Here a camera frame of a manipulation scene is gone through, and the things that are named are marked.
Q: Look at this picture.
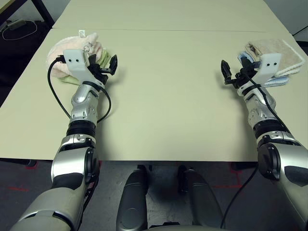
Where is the black table frame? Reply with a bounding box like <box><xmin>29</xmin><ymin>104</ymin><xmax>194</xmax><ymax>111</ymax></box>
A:
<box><xmin>31</xmin><ymin>0</ymin><xmax>55</xmax><ymax>28</ymax></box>

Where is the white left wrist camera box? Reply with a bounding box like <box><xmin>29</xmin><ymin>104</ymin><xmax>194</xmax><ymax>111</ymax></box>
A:
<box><xmin>63</xmin><ymin>49</ymin><xmax>107</xmax><ymax>85</ymax></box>

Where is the grey power strip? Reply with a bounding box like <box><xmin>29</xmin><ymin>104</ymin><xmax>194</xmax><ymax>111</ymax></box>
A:
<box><xmin>6</xmin><ymin>19</ymin><xmax>27</xmax><ymax>30</ymax></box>

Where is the blue folded towel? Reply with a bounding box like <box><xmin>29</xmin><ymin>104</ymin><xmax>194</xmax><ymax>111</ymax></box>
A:
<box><xmin>237</xmin><ymin>51</ymin><xmax>291</xmax><ymax>88</ymax></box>

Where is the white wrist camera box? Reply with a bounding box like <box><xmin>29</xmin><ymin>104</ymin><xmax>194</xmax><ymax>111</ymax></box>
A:
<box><xmin>254</xmin><ymin>53</ymin><xmax>282</xmax><ymax>85</ymax></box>
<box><xmin>63</xmin><ymin>49</ymin><xmax>107</xmax><ymax>85</ymax></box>

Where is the green folded towel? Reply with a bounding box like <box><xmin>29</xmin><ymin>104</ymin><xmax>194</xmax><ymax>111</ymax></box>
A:
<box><xmin>57</xmin><ymin>50</ymin><xmax>113</xmax><ymax>85</ymax></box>

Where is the grey robot right leg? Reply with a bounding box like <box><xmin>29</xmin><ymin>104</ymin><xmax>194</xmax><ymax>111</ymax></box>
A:
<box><xmin>177</xmin><ymin>165</ymin><xmax>224</xmax><ymax>229</ymax></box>

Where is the pink embroidered towel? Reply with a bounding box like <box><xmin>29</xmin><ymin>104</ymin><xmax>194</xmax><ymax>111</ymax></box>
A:
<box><xmin>45</xmin><ymin>29</ymin><xmax>108</xmax><ymax>79</ymax></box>

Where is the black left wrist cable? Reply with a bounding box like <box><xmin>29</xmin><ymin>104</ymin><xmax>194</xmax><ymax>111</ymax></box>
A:
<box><xmin>47</xmin><ymin>55</ymin><xmax>112</xmax><ymax>124</ymax></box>

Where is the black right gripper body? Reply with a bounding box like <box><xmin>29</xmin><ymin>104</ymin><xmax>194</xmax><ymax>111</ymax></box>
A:
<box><xmin>225</xmin><ymin>62</ymin><xmax>261</xmax><ymax>89</ymax></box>

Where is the grey robot waist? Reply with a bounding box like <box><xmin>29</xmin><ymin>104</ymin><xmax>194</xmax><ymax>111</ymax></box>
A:
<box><xmin>146</xmin><ymin>221</ymin><xmax>232</xmax><ymax>231</ymax></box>

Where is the white cable loop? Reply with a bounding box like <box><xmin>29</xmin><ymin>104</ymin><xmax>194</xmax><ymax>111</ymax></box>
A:
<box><xmin>1</xmin><ymin>20</ymin><xmax>39</xmax><ymax>41</ymax></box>

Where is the beige folded towel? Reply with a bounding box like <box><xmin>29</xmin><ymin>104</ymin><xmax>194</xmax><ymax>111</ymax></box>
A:
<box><xmin>244</xmin><ymin>38</ymin><xmax>305</xmax><ymax>78</ymax></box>

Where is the black table foot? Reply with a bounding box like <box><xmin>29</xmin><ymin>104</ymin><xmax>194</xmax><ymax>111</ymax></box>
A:
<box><xmin>230</xmin><ymin>161</ymin><xmax>258</xmax><ymax>172</ymax></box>

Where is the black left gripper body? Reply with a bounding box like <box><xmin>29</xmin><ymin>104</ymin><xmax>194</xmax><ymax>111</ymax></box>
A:
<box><xmin>88</xmin><ymin>63</ymin><xmax>114</xmax><ymax>85</ymax></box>

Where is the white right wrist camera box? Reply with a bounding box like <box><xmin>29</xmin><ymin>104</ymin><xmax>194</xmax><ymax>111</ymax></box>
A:
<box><xmin>254</xmin><ymin>53</ymin><xmax>282</xmax><ymax>85</ymax></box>

